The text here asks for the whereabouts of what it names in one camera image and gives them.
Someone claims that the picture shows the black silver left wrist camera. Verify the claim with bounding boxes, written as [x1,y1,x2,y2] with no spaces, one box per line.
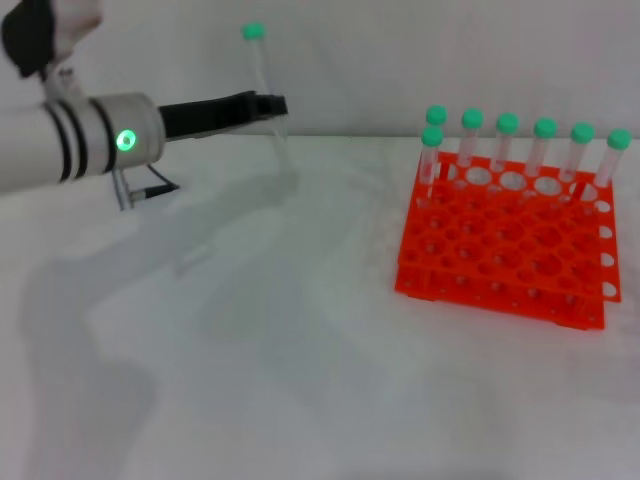
[0,0,86,104]

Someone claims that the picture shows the green capped clear test tube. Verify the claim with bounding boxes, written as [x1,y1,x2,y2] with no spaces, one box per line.
[485,112,520,199]
[549,121,596,209]
[582,128,633,214]
[425,103,449,151]
[241,22,297,184]
[453,107,485,194]
[416,125,445,210]
[517,116,558,204]

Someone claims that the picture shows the orange plastic test tube rack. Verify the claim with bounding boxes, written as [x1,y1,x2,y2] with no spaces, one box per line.
[392,151,624,332]

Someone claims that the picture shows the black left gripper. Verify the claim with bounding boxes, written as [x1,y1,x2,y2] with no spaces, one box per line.
[157,90,290,144]

